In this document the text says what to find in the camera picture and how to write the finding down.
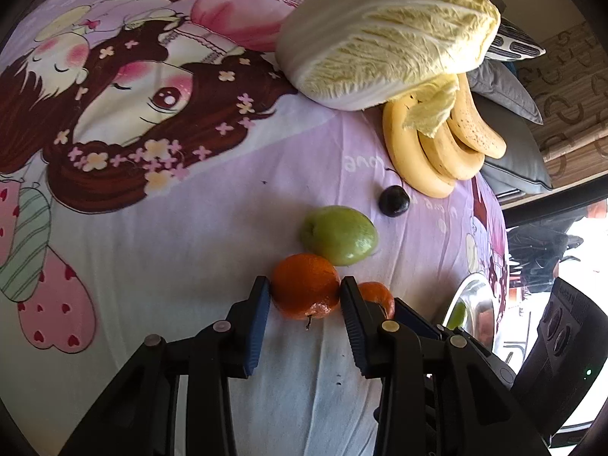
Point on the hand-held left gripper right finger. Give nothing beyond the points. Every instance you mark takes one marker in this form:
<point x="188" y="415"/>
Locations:
<point x="354" y="327"/>

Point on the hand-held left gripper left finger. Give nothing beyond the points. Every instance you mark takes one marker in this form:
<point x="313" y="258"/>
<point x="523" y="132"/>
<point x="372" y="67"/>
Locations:
<point x="256" y="327"/>

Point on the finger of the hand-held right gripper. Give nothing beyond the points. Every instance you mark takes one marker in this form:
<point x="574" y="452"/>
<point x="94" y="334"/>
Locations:
<point x="415" y="320"/>
<point x="491" y="358"/>

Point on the round metal plate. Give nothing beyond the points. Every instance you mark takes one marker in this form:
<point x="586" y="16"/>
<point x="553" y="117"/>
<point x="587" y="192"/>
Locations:
<point x="479" y="304"/>

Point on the large mandarin orange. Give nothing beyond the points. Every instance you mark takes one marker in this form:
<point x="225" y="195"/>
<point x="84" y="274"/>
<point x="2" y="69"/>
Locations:
<point x="305" y="285"/>

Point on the medium mandarin orange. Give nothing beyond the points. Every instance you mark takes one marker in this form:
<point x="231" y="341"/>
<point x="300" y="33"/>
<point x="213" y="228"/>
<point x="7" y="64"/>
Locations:
<point x="378" y="297"/>

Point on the green guava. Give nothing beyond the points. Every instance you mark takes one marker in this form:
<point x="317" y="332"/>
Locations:
<point x="339" y="235"/>

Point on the black scooter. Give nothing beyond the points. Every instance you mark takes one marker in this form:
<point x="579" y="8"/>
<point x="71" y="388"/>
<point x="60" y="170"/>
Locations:
<point x="536" y="242"/>

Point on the dark cherry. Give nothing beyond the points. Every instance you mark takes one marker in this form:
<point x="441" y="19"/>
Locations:
<point x="393" y="202"/>

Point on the cartoon printed blanket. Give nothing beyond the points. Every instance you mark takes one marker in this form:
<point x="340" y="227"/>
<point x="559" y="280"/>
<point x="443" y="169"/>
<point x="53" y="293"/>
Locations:
<point x="190" y="199"/>

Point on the grey pillow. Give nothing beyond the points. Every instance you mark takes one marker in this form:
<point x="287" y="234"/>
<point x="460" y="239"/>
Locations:
<point x="517" y="161"/>
<point x="503" y="90"/>

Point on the spotted yellow banana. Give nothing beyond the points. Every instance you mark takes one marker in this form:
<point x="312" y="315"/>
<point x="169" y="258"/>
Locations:
<point x="475" y="128"/>

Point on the brown patterned curtain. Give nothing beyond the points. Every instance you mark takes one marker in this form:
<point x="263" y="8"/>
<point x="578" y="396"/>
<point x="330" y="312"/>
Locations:
<point x="565" y="90"/>

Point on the napa cabbage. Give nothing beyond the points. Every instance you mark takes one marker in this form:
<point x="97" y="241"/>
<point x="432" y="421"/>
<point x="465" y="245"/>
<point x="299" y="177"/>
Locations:
<point x="380" y="42"/>

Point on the black white patterned pillow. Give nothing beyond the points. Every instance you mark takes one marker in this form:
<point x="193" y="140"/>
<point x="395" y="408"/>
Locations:
<point x="515" y="45"/>

